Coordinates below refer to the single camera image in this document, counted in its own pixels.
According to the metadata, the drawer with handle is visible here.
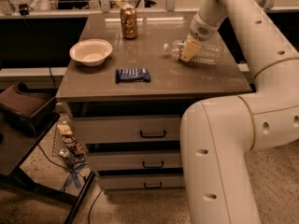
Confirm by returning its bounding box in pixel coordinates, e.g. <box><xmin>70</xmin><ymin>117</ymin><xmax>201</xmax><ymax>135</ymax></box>
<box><xmin>71</xmin><ymin>115</ymin><xmax>180</xmax><ymax>144</ymax></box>
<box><xmin>86</xmin><ymin>150</ymin><xmax>180</xmax><ymax>171</ymax></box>
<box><xmin>97</xmin><ymin>175</ymin><xmax>185</xmax><ymax>191</ymax></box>

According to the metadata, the blue snack bar wrapper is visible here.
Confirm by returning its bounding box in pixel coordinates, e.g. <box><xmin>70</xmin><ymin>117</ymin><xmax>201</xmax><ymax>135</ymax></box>
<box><xmin>115</xmin><ymin>68</ymin><xmax>151</xmax><ymax>83</ymax></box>

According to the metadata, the middle drawer with handle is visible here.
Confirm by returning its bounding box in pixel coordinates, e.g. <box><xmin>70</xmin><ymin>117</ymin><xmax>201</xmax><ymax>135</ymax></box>
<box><xmin>86</xmin><ymin>150</ymin><xmax>180</xmax><ymax>171</ymax></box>

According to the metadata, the black power cable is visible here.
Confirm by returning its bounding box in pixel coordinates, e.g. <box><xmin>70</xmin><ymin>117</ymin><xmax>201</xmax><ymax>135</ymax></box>
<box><xmin>87</xmin><ymin>189</ymin><xmax>104</xmax><ymax>224</ymax></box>

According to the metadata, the white paper bowl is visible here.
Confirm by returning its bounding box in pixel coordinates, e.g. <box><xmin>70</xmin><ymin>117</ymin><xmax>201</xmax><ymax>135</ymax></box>
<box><xmin>69</xmin><ymin>39</ymin><xmax>113</xmax><ymax>67</ymax></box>

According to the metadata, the black side table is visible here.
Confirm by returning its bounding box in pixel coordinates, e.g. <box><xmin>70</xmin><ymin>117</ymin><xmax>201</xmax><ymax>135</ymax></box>
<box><xmin>0</xmin><ymin>113</ymin><xmax>95</xmax><ymax>224</ymax></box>

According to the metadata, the grey drawer cabinet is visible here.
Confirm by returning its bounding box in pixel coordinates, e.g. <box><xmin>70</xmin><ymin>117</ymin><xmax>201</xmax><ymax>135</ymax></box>
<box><xmin>57</xmin><ymin>12</ymin><xmax>250</xmax><ymax>191</ymax></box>

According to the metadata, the bottom drawer with handle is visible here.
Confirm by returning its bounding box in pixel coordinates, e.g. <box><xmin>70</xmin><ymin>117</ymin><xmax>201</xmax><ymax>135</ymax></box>
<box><xmin>97</xmin><ymin>175</ymin><xmax>185</xmax><ymax>191</ymax></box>

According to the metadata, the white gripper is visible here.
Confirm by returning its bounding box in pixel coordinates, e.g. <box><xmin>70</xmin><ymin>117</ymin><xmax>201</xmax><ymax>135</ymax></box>
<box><xmin>180</xmin><ymin>13</ymin><xmax>220</xmax><ymax>63</ymax></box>

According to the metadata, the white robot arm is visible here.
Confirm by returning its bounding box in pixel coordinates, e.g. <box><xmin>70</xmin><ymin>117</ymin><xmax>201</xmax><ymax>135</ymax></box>
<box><xmin>180</xmin><ymin>0</ymin><xmax>299</xmax><ymax>224</ymax></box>

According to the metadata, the top drawer with handle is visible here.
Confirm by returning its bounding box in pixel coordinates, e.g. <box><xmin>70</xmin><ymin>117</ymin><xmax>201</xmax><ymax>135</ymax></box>
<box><xmin>71</xmin><ymin>115</ymin><xmax>180</xmax><ymax>144</ymax></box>

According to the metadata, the wire basket with snacks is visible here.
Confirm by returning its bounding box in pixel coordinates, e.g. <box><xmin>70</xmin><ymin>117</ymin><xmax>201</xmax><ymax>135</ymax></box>
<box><xmin>52</xmin><ymin>120</ymin><xmax>85</xmax><ymax>167</ymax></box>

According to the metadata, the gold soda can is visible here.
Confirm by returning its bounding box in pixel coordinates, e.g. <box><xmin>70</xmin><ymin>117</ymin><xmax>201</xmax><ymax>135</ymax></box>
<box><xmin>120</xmin><ymin>4</ymin><xmax>137</xmax><ymax>39</ymax></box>

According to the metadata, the clear plastic water bottle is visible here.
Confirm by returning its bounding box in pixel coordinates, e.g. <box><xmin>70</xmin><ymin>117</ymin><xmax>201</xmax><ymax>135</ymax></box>
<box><xmin>164</xmin><ymin>40</ymin><xmax>221</xmax><ymax>65</ymax></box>

